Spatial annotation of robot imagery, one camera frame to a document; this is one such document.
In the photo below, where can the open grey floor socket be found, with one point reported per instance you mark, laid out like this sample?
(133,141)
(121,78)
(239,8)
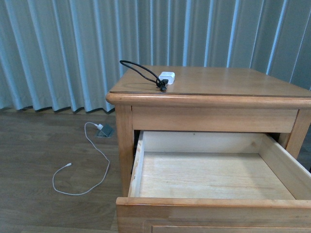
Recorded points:
(104,131)

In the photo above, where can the pale pleated curtain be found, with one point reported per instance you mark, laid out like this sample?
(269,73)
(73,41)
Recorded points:
(66,53)

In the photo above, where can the wooden drawer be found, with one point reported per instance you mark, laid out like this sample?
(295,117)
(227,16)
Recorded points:
(191,182)

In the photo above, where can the wooden nightstand cabinet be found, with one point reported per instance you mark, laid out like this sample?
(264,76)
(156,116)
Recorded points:
(209,99)

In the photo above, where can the white charger with black cable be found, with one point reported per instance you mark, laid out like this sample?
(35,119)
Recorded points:
(162,81)

